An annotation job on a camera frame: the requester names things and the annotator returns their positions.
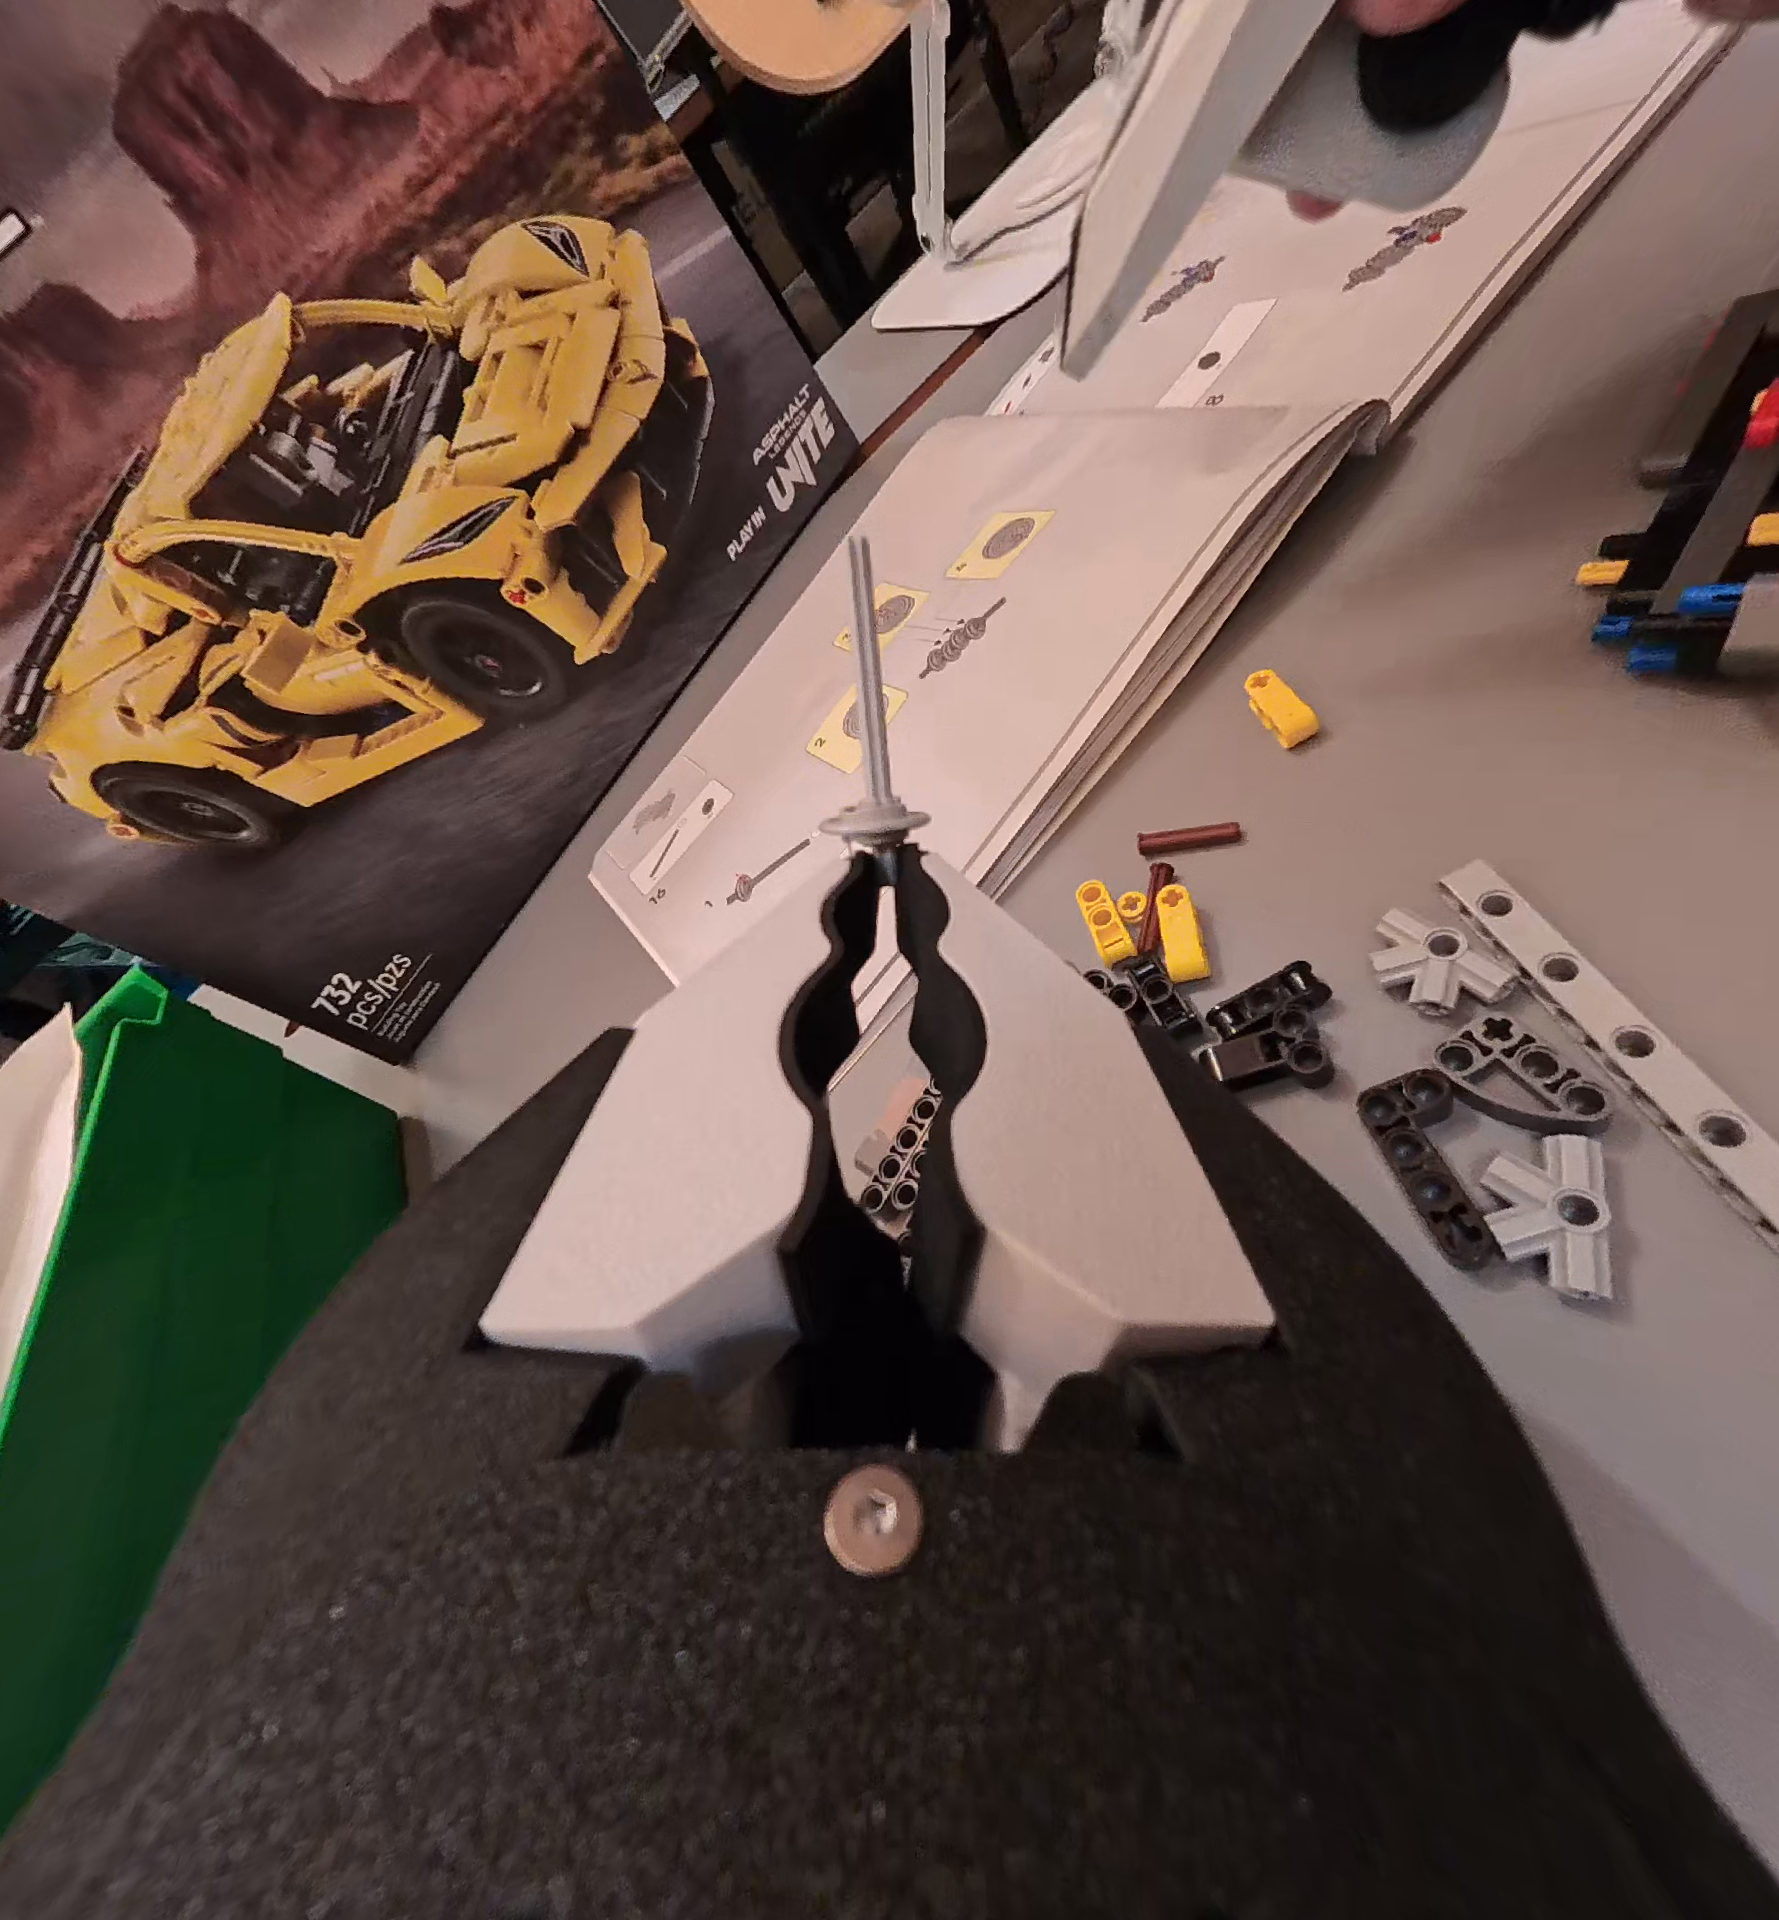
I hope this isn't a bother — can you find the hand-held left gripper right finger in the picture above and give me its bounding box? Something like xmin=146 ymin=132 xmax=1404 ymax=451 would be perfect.
xmin=890 ymin=842 xmax=1279 ymax=1450

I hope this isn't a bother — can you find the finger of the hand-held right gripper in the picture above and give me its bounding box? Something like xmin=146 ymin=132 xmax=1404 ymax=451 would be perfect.
xmin=1062 ymin=0 xmax=1345 ymax=380

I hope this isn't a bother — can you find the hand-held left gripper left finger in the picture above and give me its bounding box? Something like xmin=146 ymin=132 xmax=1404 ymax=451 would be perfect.
xmin=478 ymin=859 xmax=884 ymax=1398

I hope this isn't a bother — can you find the pile of lego pieces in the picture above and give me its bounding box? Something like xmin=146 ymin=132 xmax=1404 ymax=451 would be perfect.
xmin=1077 ymin=864 xmax=1779 ymax=1330

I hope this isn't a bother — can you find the lego instruction booklet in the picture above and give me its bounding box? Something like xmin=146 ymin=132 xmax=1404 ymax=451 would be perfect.
xmin=589 ymin=0 xmax=1746 ymax=1023

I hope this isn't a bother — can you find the partly built lego chassis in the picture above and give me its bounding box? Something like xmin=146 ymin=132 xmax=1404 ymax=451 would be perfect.
xmin=1573 ymin=177 xmax=1779 ymax=688

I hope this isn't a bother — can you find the grey lego axle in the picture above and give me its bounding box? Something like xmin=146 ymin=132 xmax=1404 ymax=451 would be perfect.
xmin=847 ymin=538 xmax=907 ymax=890

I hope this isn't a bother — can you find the yellow car lego box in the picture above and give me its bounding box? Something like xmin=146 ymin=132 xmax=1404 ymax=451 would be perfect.
xmin=0 ymin=0 xmax=862 ymax=1068

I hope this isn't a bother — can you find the green plastic bin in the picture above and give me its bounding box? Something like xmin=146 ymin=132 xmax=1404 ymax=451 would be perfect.
xmin=0 ymin=959 xmax=412 ymax=1697

